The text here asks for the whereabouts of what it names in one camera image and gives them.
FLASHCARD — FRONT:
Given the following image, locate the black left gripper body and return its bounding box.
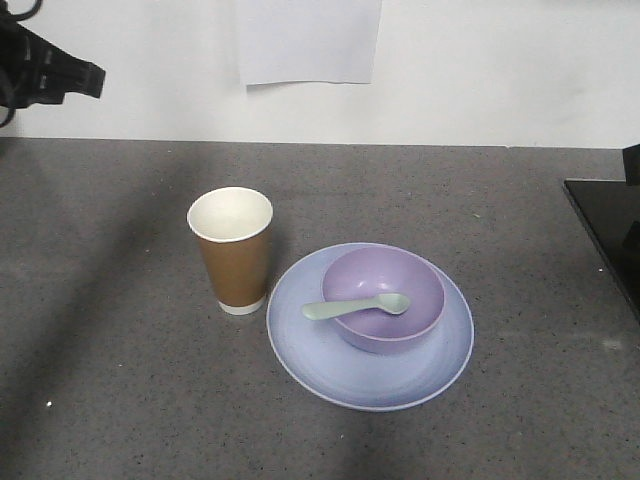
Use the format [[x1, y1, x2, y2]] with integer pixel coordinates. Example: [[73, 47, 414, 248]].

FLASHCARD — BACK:
[[1, 9, 30, 108]]

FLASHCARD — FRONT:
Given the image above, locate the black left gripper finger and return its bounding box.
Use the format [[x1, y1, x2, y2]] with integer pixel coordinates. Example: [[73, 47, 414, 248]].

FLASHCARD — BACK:
[[14, 26, 106, 106]]

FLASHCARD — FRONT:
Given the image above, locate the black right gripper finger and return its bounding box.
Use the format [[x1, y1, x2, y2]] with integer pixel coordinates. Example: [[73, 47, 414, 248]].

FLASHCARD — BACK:
[[622, 144, 640, 183]]

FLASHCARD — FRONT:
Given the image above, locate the brown paper cup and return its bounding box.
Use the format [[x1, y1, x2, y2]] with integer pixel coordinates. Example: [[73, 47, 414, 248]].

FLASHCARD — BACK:
[[186, 186, 274, 316]]

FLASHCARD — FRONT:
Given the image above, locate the mint green plastic spoon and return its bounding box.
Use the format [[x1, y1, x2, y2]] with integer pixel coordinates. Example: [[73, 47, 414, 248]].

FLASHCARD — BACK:
[[301, 293, 411, 320]]

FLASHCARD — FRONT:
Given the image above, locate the lilac plastic bowl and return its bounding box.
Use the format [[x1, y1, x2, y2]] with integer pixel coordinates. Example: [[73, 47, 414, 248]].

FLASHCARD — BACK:
[[322, 245, 446, 354]]

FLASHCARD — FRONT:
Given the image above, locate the light blue plate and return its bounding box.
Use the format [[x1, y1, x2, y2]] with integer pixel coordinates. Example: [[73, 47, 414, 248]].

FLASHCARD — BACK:
[[266, 242, 474, 412]]

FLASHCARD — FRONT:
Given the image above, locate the black induction cooktop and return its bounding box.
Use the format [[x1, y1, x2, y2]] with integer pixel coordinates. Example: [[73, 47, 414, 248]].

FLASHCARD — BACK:
[[563, 179, 639, 316]]

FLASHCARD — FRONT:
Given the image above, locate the white paper sheet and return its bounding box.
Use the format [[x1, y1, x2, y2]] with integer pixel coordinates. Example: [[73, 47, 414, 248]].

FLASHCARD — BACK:
[[235, 0, 382, 86]]

